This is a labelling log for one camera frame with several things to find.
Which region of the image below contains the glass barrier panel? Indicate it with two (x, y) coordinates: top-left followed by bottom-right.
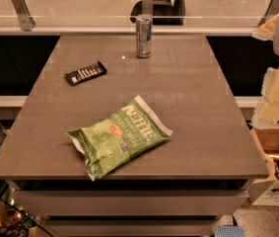
(0, 0), (270, 28)

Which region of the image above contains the left metal railing post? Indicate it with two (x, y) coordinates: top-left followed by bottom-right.
(11, 0), (35, 32)

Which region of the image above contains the black office chair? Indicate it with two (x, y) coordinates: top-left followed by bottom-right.
(129, 0), (190, 26)

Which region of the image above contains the black snack bar wrapper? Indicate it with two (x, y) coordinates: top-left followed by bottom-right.
(64, 60), (107, 86)

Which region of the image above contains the right metal railing post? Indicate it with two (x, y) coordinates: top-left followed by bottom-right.
(258, 0), (279, 26)

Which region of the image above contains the silver blue redbull can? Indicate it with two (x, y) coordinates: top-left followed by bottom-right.
(136, 14), (152, 58)

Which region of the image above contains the green kettle chips bag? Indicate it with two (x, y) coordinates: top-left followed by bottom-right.
(66, 96), (173, 181)

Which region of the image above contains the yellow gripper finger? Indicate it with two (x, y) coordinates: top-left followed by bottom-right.
(251, 67), (279, 129)
(252, 15), (279, 40)

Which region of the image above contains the blue mesh basket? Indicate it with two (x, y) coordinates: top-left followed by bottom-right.
(214, 226), (245, 237)

